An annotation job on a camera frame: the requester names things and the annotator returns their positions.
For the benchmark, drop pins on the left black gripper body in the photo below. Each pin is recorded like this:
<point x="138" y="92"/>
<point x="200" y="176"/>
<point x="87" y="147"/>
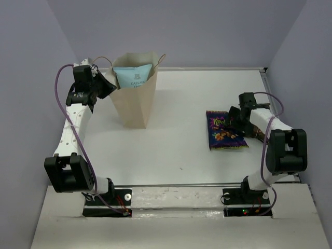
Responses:
<point x="91" y="86"/>

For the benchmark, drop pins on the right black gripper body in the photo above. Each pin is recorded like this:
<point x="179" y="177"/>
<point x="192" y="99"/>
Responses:
<point x="245" y="122"/>

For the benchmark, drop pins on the purple nut snack bag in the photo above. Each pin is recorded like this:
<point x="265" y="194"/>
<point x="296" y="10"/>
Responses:
<point x="220" y="135"/>

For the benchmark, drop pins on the brown snack bag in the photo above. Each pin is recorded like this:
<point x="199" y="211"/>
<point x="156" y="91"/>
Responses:
<point x="255" y="133"/>

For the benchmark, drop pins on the light blue cassava chips bag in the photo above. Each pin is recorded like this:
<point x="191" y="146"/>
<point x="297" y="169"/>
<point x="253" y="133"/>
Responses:
<point x="132" y="77"/>

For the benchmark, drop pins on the brown paper bag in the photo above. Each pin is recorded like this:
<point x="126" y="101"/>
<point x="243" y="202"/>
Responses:
<point x="134" y="105"/>

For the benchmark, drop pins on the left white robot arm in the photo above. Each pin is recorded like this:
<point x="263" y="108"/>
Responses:
<point x="70" y="169"/>

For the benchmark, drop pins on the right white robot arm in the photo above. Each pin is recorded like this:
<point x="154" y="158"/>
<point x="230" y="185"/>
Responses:
<point x="284" y="150"/>

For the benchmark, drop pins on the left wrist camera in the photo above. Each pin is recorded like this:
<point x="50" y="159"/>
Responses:
<point x="88" y="61"/>

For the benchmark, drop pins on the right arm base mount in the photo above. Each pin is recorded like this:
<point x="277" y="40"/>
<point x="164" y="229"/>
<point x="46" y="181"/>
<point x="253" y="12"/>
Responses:
<point x="238" y="204"/>

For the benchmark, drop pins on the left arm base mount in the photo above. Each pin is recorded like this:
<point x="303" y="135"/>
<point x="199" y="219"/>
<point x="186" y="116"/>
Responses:
<point x="118" y="206"/>

